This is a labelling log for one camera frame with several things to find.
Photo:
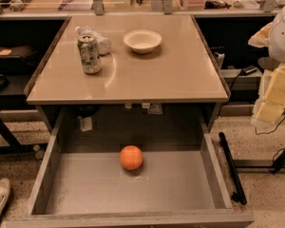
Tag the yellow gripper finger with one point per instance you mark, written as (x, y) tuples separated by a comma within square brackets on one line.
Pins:
[(261, 38), (270, 104)]

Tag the orange fruit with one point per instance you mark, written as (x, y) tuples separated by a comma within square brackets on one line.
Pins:
[(131, 157)]

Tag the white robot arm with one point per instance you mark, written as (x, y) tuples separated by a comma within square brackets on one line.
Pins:
[(272, 36)]

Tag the beige counter cabinet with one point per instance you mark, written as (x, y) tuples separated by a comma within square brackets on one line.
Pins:
[(180, 70)]

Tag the open grey drawer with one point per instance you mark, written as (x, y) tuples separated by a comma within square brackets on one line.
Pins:
[(82, 184)]

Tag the black floor bar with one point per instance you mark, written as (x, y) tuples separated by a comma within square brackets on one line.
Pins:
[(239, 195)]

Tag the green white soda can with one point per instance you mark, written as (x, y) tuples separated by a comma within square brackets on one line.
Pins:
[(89, 54)]

